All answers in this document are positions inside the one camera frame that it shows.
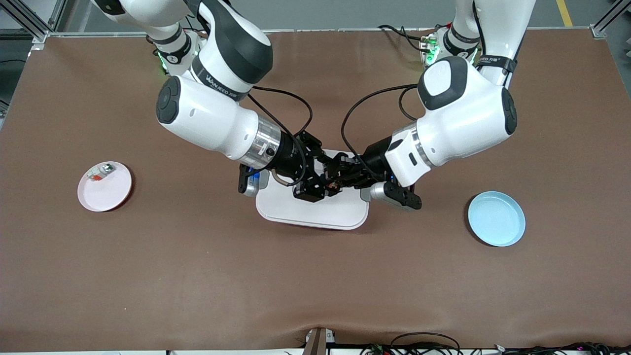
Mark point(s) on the orange black push-button switch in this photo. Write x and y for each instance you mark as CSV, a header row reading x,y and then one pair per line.
x,y
334,186

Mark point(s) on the light blue round plate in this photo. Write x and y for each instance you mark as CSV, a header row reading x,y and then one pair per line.
x,y
496,219

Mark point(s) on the aluminium frame profile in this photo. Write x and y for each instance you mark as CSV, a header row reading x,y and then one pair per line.
x,y
29,22
604,27

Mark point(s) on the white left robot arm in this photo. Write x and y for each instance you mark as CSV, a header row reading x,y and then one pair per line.
x,y
468,118

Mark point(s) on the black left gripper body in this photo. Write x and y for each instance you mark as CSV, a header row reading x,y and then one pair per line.
x,y
373,154

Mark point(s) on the pink round plate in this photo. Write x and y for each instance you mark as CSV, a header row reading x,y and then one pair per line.
x,y
106,197

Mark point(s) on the aluminium table edge rail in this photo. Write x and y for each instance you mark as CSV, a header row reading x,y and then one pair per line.
x,y
320,31

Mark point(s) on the grey orange circuit breaker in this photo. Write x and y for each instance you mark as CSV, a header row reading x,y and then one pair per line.
x,y
101,171

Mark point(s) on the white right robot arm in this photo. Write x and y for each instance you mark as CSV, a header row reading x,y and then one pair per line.
x,y
212,118

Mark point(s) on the brown table cover mat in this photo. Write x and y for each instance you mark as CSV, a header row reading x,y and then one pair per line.
x,y
315,276

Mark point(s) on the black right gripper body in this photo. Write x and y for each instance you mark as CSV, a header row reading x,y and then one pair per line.
x,y
291,159

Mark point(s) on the white lidded storage box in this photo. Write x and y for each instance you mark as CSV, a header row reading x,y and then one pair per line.
x,y
315,214

